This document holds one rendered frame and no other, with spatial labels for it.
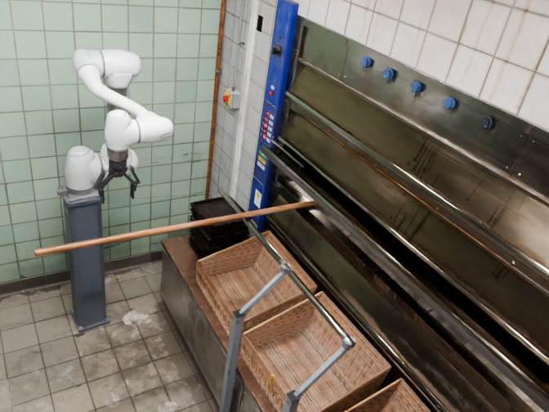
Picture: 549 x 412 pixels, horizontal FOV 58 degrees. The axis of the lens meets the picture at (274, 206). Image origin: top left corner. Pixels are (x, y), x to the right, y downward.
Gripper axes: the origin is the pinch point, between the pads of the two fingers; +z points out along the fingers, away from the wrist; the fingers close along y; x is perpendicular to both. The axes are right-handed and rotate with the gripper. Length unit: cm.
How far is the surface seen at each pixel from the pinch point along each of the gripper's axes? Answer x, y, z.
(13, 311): -88, 41, 135
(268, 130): -25, -95, -13
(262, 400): 79, -43, 73
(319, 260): 41, -95, 33
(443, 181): 95, -91, -47
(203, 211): -34, -64, 42
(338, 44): 15, -97, -75
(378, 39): 42, -94, -84
